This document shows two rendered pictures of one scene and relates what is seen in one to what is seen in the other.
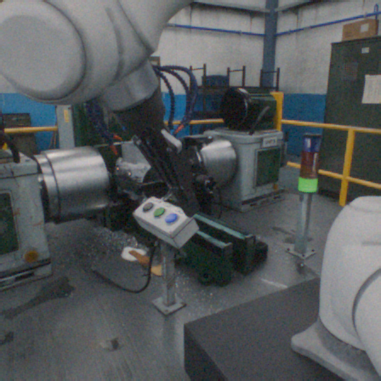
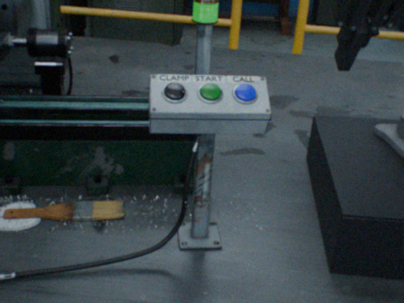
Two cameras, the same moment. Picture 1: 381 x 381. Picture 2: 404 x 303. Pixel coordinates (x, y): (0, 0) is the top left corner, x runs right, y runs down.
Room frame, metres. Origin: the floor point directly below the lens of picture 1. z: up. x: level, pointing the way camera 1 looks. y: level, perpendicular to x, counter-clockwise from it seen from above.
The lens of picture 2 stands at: (0.38, 0.66, 1.33)
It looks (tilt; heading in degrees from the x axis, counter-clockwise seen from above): 28 degrees down; 301
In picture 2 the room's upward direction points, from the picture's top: 4 degrees clockwise
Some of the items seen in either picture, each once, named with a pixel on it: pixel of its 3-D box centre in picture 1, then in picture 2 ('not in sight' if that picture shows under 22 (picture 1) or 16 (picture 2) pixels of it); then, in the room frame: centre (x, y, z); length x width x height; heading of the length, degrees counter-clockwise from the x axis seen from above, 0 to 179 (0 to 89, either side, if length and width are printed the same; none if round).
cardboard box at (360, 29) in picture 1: (363, 32); not in sight; (4.22, -2.06, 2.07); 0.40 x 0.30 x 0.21; 21
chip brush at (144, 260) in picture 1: (147, 261); (66, 211); (0.96, 0.15, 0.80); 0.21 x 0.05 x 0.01; 42
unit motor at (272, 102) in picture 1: (257, 132); not in sight; (1.64, -0.32, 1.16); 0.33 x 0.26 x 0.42; 129
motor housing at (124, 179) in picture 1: (145, 177); not in sight; (1.26, 0.19, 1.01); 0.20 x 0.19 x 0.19; 39
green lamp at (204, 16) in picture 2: (307, 184); (205, 11); (1.03, -0.38, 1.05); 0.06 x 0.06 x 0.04
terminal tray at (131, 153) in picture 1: (139, 153); not in sight; (1.29, 0.22, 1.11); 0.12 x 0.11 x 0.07; 39
